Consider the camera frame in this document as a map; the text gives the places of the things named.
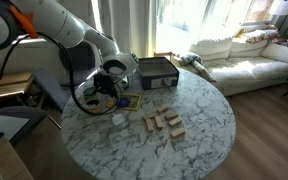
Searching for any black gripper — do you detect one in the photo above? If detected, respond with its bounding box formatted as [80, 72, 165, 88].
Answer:
[93, 71, 122, 101]

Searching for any purple bowl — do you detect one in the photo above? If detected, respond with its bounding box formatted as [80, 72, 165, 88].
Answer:
[115, 97, 131, 109]

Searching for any green bowl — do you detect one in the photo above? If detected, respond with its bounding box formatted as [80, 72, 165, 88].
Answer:
[83, 86, 97, 97]

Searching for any yellow card box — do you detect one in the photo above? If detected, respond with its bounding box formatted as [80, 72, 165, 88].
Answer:
[106, 93, 143, 112]

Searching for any wooden block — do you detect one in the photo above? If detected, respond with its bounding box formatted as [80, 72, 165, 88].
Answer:
[170, 127, 187, 139]
[154, 115, 164, 130]
[156, 103, 170, 113]
[145, 118, 155, 132]
[143, 112, 158, 121]
[168, 116, 183, 127]
[164, 111, 180, 121]

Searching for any dark open cardboard box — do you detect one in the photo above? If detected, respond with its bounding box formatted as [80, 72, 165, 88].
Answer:
[137, 56, 181, 91]

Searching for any gray upholstered chair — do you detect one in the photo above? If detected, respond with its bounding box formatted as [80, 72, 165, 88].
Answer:
[33, 67, 72, 113]

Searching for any sheer white curtain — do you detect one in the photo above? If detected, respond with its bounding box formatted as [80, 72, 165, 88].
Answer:
[92, 0, 158, 58]

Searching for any striped throw blanket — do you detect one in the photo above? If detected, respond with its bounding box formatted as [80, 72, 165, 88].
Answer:
[174, 52, 218, 83]

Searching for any wooden desk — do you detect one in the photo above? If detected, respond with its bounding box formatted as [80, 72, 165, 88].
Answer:
[0, 71, 36, 102]

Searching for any white sofa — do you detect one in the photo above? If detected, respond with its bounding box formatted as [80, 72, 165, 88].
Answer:
[187, 29, 288, 97]

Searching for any white lamp shade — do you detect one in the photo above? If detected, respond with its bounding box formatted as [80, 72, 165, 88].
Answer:
[268, 0, 288, 16]

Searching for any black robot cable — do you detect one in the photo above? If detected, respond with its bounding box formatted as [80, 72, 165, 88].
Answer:
[0, 0, 120, 116]

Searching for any orange cable clip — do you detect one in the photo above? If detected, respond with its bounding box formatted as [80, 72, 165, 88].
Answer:
[9, 4, 39, 40]

